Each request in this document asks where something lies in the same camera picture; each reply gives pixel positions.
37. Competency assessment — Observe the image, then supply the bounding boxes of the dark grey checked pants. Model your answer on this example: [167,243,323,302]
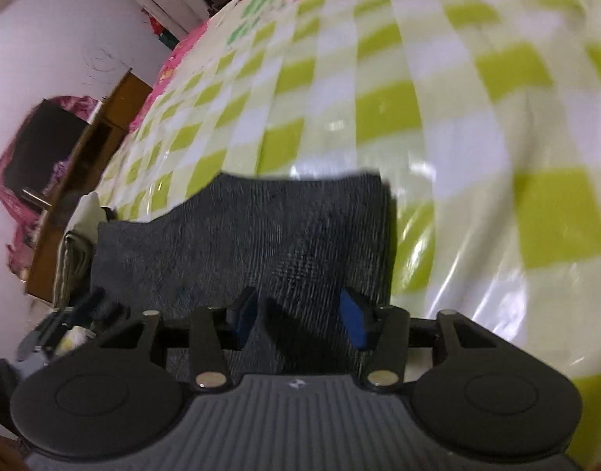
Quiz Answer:
[91,173,394,380]

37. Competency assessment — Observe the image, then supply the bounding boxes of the black television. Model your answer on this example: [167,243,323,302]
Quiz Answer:
[4,99,88,198]

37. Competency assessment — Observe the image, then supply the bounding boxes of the folded beige garment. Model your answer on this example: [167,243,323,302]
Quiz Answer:
[53,192,108,309]

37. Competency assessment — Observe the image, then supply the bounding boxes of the wooden side cabinet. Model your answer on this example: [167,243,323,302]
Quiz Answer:
[25,71,151,304]

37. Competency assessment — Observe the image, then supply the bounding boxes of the floral pink yellow bedspread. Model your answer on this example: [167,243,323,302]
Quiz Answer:
[128,0,341,134]

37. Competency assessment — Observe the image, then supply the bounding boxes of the green checked plastic sheet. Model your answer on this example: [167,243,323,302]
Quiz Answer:
[97,0,601,465]

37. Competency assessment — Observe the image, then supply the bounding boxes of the pink floral cloth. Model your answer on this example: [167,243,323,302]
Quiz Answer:
[0,96,98,277]

